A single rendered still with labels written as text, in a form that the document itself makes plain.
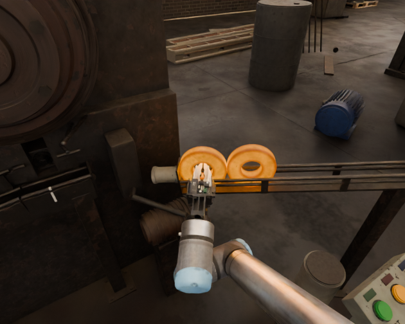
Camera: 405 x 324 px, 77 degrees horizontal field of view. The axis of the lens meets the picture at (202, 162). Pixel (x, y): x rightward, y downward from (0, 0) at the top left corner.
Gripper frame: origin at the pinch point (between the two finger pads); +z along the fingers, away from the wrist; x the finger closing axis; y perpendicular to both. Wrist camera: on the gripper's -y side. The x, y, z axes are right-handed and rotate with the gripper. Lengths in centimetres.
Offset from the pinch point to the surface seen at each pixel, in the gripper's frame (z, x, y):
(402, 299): -35, -51, 0
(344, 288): -23, -68, -67
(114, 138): 4.4, 28.5, 7.6
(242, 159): 0.3, -12.2, 5.1
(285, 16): 223, -66, -64
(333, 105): 114, -96, -79
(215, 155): 0.6, -4.0, 5.8
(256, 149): 1.8, -16.1, 8.5
